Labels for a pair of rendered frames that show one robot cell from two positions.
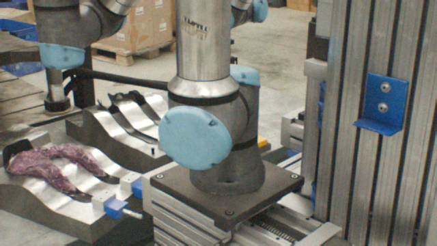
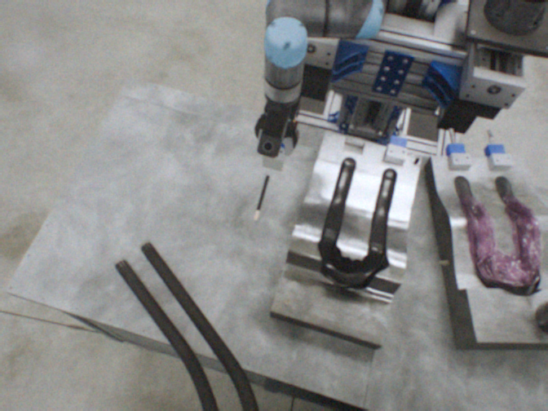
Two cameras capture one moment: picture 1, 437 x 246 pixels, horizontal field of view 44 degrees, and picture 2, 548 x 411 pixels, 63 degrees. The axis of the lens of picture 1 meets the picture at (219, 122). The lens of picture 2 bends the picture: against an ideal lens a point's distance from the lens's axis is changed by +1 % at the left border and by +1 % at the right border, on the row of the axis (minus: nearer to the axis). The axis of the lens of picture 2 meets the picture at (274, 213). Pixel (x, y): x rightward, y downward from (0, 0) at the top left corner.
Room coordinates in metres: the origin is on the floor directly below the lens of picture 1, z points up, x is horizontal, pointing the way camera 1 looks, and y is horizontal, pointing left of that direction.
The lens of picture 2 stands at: (2.01, 0.52, 1.87)
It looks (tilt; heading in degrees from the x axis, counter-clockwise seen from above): 65 degrees down; 237
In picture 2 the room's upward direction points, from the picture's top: 5 degrees clockwise
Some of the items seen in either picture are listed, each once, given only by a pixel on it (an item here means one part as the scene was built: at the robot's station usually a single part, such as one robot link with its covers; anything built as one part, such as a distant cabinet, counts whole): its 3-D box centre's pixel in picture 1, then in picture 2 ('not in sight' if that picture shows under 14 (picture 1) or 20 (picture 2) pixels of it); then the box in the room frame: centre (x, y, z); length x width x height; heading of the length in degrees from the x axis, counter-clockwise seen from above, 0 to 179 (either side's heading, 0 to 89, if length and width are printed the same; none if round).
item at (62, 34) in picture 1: (65, 32); not in sight; (0.93, 0.27, 1.33); 0.11 x 0.08 x 0.11; 162
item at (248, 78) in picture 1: (227, 100); not in sight; (0.95, -0.01, 1.20); 0.13 x 0.12 x 0.14; 162
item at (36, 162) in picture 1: (52, 160); (504, 234); (1.30, 0.45, 0.90); 0.26 x 0.18 x 0.08; 61
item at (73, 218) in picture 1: (51, 175); (498, 241); (1.30, 0.45, 0.86); 0.50 x 0.26 x 0.11; 61
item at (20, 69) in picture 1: (8, 58); not in sight; (5.06, 2.04, 0.11); 0.61 x 0.43 x 0.22; 55
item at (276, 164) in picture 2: not in sight; (280, 142); (1.66, -0.01, 0.93); 0.13 x 0.05 x 0.05; 44
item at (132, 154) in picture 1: (139, 127); (351, 229); (1.61, 0.26, 0.87); 0.50 x 0.26 x 0.14; 44
